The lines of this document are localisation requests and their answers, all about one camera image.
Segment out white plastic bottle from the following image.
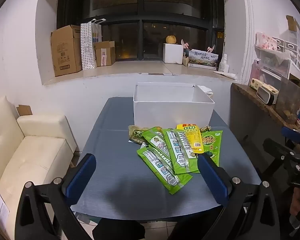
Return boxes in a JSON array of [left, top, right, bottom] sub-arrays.
[[218, 54, 229, 73]]

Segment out flat cardboard piece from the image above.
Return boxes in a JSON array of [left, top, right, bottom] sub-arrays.
[[16, 104, 33, 116]]

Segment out pink bottle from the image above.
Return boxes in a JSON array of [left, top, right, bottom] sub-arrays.
[[251, 58, 262, 86]]

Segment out small open cardboard box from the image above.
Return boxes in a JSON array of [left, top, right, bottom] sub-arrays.
[[93, 41, 116, 67]]

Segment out polka dot paper bag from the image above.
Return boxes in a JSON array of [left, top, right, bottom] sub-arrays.
[[80, 18, 107, 71]]

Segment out cream small radio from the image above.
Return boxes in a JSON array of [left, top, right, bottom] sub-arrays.
[[249, 78, 263, 91]]

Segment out floral pink cloth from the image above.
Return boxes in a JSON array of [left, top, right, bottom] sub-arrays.
[[255, 32, 278, 50]]

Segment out green snack packet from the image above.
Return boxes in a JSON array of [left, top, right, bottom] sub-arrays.
[[201, 129, 223, 167], [162, 128, 200, 174], [142, 127, 171, 156], [136, 144, 193, 195]]

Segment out printed landscape carton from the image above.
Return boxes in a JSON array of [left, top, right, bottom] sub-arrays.
[[183, 48, 219, 71]]

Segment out white alarm clock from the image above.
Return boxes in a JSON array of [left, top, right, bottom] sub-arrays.
[[256, 83, 279, 105]]

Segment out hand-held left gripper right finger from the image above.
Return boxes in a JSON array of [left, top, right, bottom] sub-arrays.
[[197, 154, 286, 240]]

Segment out cream leather sofa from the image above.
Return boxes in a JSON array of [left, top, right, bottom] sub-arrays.
[[0, 96, 77, 236]]

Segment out green brown small snack packets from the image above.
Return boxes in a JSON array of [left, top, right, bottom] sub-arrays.
[[128, 125, 151, 145]]

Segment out clear plastic container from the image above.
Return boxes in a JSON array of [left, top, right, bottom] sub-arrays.
[[275, 76, 300, 126]]

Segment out white crumpled paper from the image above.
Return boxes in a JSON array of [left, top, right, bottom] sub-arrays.
[[197, 85, 214, 98]]

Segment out white foam box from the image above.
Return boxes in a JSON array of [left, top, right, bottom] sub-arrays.
[[162, 43, 184, 65]]

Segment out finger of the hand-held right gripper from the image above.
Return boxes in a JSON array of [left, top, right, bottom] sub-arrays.
[[262, 138, 295, 162], [281, 127, 300, 153]]

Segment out large cardboard box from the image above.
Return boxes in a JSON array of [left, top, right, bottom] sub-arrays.
[[51, 25, 83, 77]]

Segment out black window frame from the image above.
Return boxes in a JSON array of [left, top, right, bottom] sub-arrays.
[[56, 0, 226, 62]]

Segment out white rolled paper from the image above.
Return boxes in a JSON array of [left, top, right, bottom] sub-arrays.
[[213, 70, 237, 80]]

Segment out cardboard piece on wall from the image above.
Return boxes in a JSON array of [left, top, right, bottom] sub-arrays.
[[285, 15, 300, 32]]

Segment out clear plastic drawer unit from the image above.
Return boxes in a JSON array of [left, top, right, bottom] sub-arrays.
[[254, 32, 300, 81]]

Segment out yellow snack packet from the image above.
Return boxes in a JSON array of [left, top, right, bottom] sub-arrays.
[[176, 123, 205, 154]]

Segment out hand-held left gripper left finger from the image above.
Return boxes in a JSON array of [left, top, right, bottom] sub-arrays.
[[14, 153, 97, 240]]

